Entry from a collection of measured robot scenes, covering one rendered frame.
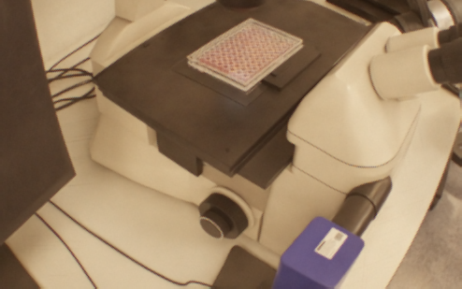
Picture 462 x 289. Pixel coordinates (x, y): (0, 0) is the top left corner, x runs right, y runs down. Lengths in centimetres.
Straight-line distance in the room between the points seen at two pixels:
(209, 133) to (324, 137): 12
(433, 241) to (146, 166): 126
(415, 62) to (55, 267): 55
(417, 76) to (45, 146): 37
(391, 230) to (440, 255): 100
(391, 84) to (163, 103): 25
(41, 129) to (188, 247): 30
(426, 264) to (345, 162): 122
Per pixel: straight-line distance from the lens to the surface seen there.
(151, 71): 56
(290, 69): 55
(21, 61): 40
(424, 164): 81
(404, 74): 41
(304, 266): 38
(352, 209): 43
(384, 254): 66
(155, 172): 66
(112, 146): 71
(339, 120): 41
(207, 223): 58
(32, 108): 42
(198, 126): 49
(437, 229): 173
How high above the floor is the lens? 129
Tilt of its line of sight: 45 degrees down
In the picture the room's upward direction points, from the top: 1 degrees clockwise
